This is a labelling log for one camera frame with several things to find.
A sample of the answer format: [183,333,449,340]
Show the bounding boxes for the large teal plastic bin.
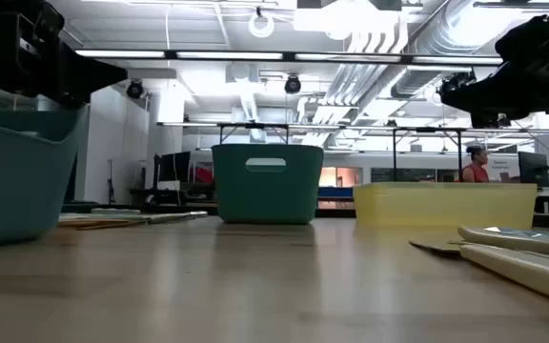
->
[0,105,91,248]

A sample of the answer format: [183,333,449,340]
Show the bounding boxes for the green plastic bin with slot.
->
[211,143,325,226]

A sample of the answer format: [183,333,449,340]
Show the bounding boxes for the dark desk with equipment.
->
[129,180,219,214]

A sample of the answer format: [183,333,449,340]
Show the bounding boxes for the red object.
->
[191,161,216,185]

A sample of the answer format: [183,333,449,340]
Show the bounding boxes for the silver cutlery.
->
[483,226,549,240]

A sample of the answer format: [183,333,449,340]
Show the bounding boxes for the person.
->
[461,144,492,184]

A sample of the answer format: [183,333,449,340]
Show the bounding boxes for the yellow translucent plastic tray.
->
[353,181,539,231]

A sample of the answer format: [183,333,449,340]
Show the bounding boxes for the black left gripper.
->
[0,0,129,109]

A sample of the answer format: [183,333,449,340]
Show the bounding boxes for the black ceiling lamp cluster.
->
[438,70,477,96]

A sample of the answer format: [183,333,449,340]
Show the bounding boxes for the thin dark tripod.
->
[106,158,116,205]

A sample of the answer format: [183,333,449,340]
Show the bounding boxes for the cream handled cutlery piece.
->
[457,225,549,259]
[458,244,549,307]

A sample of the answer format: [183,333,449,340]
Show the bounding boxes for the black ceiling spot lamp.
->
[283,73,303,95]
[125,78,145,101]

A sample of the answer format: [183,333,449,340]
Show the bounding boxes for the black computer monitor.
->
[153,151,193,184]
[518,151,549,188]

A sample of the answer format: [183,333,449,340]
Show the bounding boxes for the bronze cutlery piece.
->
[57,217,148,232]

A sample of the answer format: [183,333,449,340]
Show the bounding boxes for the black workstation frame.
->
[391,126,467,183]
[216,122,291,146]

